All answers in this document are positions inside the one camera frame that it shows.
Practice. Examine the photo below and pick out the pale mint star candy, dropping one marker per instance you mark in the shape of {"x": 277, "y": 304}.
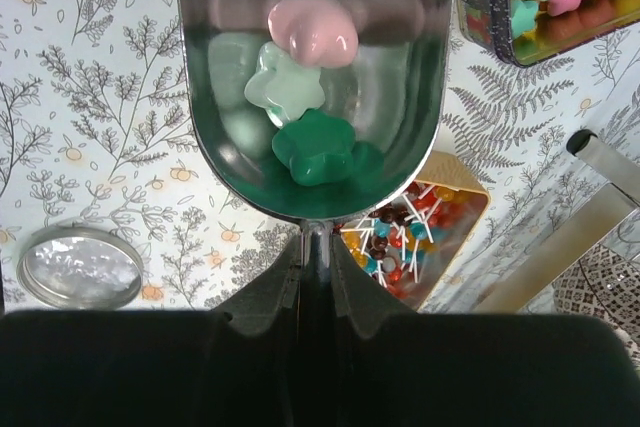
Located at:
{"x": 282, "y": 87}

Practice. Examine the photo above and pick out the dark green star candy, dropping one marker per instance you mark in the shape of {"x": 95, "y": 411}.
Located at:
{"x": 316, "y": 149}

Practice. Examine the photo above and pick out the pink star candy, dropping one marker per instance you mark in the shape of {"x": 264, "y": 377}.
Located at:
{"x": 315, "y": 33}

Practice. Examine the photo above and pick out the patterned brown bowl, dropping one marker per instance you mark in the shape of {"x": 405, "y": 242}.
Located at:
{"x": 604, "y": 285}

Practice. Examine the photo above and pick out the metal scoop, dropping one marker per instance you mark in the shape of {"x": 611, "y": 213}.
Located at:
{"x": 392, "y": 95}

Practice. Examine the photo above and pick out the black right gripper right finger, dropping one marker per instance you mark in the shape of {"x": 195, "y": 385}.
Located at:
{"x": 396, "y": 367}

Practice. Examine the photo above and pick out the glass jar lid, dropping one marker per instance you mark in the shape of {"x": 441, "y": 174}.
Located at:
{"x": 80, "y": 268}

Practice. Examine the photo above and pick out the steel dish rack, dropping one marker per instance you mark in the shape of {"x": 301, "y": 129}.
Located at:
{"x": 617, "y": 199}

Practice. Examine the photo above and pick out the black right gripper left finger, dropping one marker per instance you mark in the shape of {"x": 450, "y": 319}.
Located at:
{"x": 150, "y": 367}

